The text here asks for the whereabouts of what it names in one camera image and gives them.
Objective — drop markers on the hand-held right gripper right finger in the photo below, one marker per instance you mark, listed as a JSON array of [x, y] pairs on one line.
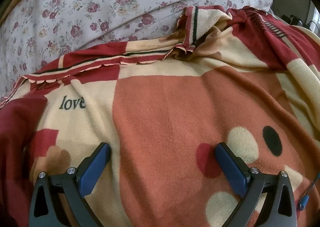
[[231, 172]]

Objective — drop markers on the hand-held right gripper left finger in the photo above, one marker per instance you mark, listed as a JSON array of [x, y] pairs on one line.
[[96, 169]]

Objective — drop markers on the dark red garment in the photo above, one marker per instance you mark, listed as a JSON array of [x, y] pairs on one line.
[[15, 147]]

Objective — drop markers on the red cream printed blanket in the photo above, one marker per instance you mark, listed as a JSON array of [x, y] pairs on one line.
[[162, 117]]

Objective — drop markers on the floral bed sheet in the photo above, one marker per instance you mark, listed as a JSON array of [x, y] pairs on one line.
[[87, 9]]

